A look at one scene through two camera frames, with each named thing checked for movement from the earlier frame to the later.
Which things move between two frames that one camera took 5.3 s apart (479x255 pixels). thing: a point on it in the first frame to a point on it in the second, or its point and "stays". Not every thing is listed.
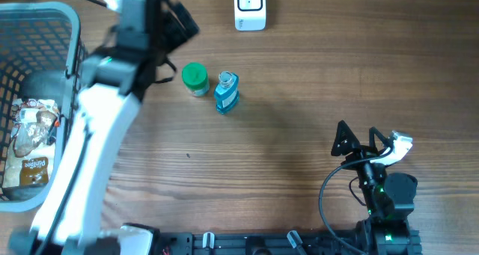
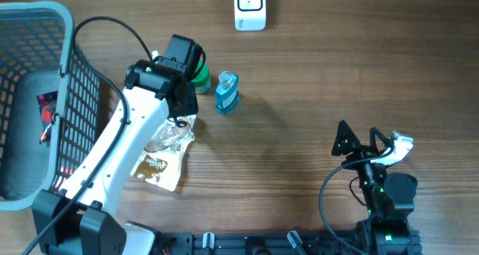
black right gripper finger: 373,131 stays
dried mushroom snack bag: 30,155 to 161,161
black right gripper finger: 345,141 stays
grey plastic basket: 37,36 stays
